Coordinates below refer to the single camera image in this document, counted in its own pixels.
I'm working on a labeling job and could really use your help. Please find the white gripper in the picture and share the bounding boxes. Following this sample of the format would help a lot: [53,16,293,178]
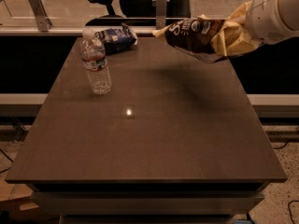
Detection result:
[225,0,294,56]

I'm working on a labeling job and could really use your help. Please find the brown chip bag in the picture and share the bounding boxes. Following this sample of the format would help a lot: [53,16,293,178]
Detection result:
[152,16,227,63]

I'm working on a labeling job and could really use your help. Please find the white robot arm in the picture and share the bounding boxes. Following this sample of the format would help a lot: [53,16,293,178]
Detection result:
[222,0,299,56]

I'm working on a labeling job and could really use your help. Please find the blue chip bag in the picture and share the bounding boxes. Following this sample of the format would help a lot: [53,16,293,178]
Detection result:
[95,23,137,54]

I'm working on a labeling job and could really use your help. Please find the clear plastic water bottle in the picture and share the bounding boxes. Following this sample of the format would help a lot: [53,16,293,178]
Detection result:
[79,29,112,95]

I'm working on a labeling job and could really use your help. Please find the black office chair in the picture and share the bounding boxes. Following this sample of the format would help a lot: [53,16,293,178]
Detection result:
[86,0,191,26]

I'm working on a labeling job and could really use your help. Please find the grey table drawer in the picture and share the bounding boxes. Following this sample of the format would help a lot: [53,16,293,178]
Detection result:
[32,192,263,216]

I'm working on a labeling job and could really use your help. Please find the cardboard box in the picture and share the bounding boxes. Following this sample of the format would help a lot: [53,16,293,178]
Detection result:
[0,177,60,224]

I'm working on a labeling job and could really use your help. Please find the centre metal bracket post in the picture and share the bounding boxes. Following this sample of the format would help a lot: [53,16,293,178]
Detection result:
[156,0,167,29]

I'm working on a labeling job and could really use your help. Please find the metal bracket post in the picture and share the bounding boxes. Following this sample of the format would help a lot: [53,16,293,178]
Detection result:
[28,0,51,32]
[156,0,167,29]

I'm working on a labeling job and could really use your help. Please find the black floor cable right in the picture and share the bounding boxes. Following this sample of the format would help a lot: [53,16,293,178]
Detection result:
[273,138,299,224]

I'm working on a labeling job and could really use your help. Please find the black floor cable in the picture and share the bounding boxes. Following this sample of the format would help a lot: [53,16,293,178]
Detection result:
[273,138,299,224]
[0,147,15,175]

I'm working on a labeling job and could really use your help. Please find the left metal bracket post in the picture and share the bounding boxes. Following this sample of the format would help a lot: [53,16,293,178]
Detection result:
[28,0,51,32]

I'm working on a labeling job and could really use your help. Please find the black floor cable left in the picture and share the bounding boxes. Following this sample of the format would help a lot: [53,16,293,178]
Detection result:
[0,147,15,175]

